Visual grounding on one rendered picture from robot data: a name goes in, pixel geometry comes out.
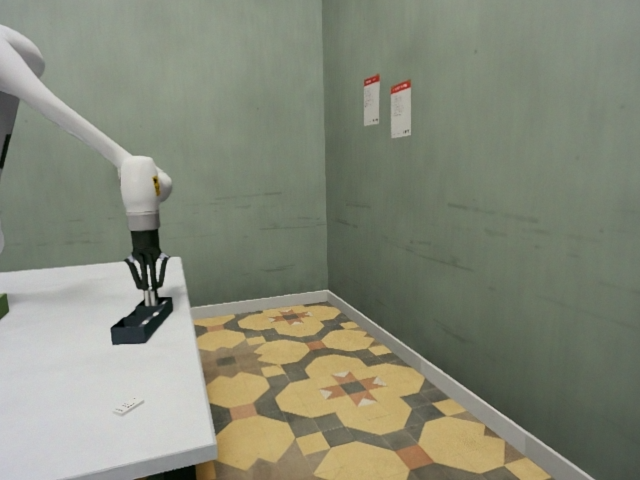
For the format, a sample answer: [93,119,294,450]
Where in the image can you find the black rack of three bins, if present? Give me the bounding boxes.
[110,297,174,345]

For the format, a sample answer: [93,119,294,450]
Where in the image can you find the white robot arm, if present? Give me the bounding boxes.
[0,25,172,232]

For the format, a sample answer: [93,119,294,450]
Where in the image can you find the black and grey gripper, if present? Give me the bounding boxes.
[124,229,170,306]

